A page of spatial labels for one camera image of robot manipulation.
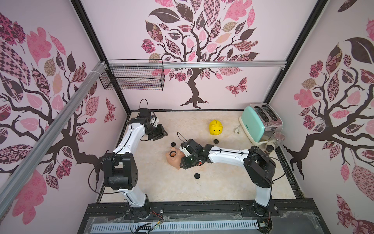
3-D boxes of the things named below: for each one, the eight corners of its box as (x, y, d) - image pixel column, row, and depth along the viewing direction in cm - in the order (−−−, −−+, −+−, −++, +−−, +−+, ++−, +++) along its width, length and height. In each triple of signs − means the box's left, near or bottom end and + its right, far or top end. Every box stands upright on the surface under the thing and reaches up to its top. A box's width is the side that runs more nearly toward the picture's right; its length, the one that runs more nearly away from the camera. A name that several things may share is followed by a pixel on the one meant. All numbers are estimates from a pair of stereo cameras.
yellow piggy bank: (210, 137, 105) (211, 129, 98) (208, 127, 111) (210, 119, 104) (221, 137, 105) (223, 129, 98) (219, 127, 111) (221, 119, 104)
